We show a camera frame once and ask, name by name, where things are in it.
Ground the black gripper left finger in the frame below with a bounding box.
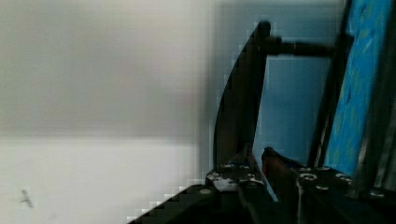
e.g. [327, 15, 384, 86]
[205, 144, 266, 192]

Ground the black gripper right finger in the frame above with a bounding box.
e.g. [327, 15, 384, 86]
[262, 147, 395, 224]

